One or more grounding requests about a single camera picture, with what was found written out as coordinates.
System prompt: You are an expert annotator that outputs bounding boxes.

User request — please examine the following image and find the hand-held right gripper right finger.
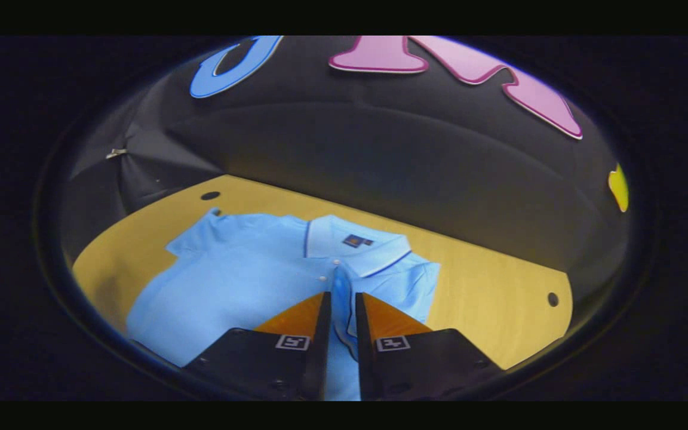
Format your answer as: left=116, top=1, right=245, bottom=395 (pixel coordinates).
left=355, top=293, right=503, bottom=401

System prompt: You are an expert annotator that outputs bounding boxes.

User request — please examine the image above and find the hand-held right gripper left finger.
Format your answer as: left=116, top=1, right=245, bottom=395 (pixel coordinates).
left=183, top=291, right=333, bottom=401

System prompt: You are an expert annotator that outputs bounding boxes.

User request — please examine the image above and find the light blue T-shirt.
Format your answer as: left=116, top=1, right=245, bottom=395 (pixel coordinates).
left=126, top=207, right=441, bottom=401

